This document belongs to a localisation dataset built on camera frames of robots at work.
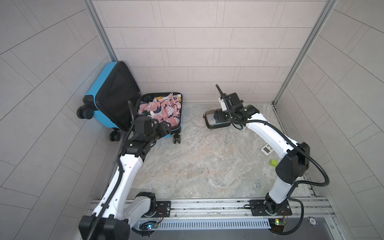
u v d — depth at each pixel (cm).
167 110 102
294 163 45
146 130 55
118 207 38
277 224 68
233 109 62
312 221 68
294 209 71
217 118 74
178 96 108
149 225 65
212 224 68
